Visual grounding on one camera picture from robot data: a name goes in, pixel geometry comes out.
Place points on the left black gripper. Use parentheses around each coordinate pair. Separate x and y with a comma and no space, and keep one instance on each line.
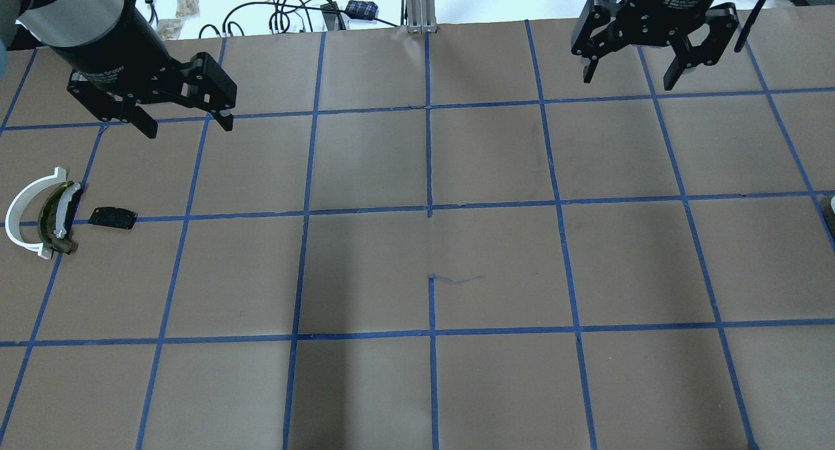
(112,51)

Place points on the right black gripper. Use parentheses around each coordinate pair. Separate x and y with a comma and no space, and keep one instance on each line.
(667,10)

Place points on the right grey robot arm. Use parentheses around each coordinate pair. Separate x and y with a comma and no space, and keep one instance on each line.
(697,31)

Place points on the bag of small parts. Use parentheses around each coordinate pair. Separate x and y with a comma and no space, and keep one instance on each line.
(187,8)

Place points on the blue plaid adapter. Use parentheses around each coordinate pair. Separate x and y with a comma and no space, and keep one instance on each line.
(361,10)

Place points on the black brake pad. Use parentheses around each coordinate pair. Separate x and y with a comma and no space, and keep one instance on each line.
(113,218)

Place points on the green brake shoe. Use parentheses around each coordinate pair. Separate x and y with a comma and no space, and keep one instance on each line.
(56,217)

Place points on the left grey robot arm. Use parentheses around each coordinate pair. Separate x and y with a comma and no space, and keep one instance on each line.
(119,64)

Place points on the aluminium frame post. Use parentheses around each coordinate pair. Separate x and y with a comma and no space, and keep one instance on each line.
(419,16)

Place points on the white curved plastic arc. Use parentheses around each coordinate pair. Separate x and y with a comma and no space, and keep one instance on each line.
(20,202)

